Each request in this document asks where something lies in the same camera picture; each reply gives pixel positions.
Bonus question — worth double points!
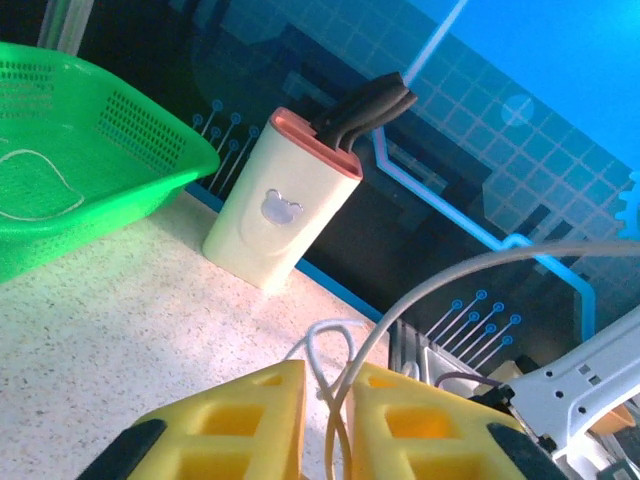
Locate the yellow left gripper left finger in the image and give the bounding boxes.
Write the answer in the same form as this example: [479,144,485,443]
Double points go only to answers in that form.
[77,358,308,480]

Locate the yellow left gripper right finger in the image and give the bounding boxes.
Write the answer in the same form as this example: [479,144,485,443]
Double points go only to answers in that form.
[347,361,569,480]

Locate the thin white cable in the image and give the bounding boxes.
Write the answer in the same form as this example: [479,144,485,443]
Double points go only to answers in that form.
[284,318,369,416]
[0,148,86,222]

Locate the thin grey cable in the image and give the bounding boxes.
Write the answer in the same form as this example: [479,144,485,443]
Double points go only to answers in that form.
[323,241,640,480]

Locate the ribbed aluminium profile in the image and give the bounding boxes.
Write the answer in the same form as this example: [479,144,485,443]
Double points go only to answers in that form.
[388,319,436,381]

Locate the orange plastic piece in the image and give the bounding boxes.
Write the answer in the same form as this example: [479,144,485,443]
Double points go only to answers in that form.
[592,405,632,435]

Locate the cream knife block salmon top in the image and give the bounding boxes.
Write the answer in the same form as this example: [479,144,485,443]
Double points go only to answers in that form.
[202,106,364,291]

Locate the green plastic basket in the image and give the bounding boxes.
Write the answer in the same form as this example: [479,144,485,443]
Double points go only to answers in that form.
[0,41,221,284]

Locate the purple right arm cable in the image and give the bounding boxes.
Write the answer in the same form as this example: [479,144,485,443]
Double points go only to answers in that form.
[433,372,504,391]

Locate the black knife handle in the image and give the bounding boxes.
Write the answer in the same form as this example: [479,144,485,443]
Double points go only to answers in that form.
[329,92,419,151]
[312,71,405,139]

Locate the aluminium frame post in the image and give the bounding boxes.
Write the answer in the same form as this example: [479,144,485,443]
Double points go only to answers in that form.
[37,0,96,57]

